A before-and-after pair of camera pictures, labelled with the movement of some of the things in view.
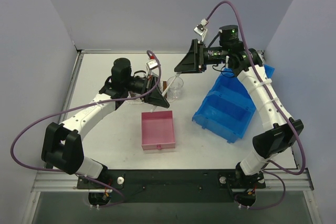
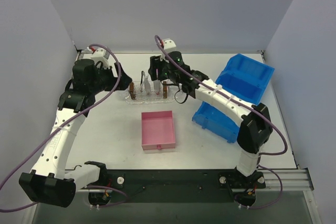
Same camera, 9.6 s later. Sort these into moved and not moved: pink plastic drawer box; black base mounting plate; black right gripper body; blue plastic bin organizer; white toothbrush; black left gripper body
Moved: black left gripper body; white toothbrush; black right gripper body
Not moved: pink plastic drawer box; black base mounting plate; blue plastic bin organizer
